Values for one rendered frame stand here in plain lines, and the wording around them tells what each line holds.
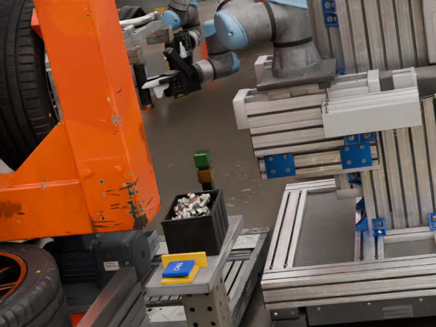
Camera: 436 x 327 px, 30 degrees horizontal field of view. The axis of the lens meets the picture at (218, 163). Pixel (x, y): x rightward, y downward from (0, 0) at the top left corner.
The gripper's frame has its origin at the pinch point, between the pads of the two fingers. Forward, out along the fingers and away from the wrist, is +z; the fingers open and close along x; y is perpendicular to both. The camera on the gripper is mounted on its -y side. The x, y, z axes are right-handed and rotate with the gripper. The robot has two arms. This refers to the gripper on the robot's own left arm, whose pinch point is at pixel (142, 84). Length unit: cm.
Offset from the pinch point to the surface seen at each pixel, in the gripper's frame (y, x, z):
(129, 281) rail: 46, -35, 32
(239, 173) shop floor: 83, 112, -91
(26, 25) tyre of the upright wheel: -24.9, 17.2, 26.6
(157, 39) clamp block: -8.4, 24.4, -20.3
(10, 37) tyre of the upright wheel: -22.4, 19.4, 31.9
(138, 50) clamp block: -11.0, -1.7, -0.6
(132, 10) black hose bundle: -20.1, 27.3, -14.5
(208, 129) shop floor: 83, 205, -127
